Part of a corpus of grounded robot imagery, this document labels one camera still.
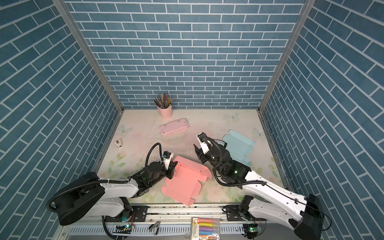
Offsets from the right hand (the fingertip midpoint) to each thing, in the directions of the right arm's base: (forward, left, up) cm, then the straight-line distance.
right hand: (197, 140), depth 72 cm
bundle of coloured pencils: (+41, +30, -12) cm, 52 cm away
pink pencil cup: (+36, +28, -19) cm, 49 cm away
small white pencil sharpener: (+9, +54, -23) cm, 60 cm away
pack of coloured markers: (-33, -6, -25) cm, 42 cm away
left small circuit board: (-36, +33, -27) cm, 56 cm away
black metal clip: (-34, +17, -25) cm, 45 cm away
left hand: (-4, +12, -19) cm, 23 cm away
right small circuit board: (-31, -28, -27) cm, 50 cm away
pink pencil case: (+25, +20, -22) cm, 39 cm away
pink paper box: (-14, +6, -24) cm, 29 cm away
